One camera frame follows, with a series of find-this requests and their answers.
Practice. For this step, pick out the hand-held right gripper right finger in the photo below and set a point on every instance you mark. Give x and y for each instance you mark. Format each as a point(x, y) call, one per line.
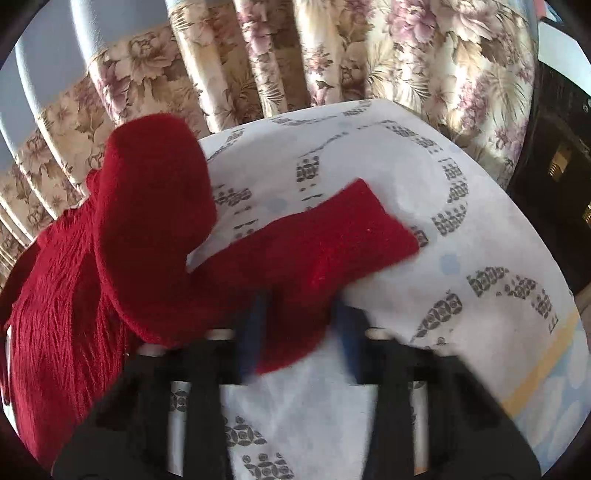
point(351, 344)

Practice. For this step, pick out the red knitted sweater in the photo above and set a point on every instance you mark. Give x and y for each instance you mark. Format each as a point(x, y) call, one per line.
point(152, 240)

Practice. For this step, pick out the dark wooden furniture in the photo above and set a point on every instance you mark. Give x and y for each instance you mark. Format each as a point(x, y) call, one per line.
point(554, 152)

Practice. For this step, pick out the white patterned bed sheet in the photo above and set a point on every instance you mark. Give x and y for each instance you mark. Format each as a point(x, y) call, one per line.
point(461, 258)

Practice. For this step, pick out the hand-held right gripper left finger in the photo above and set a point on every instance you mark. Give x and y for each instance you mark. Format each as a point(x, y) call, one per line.
point(251, 339)

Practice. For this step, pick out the floral curtain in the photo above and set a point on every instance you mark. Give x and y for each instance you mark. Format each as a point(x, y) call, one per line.
point(323, 55)

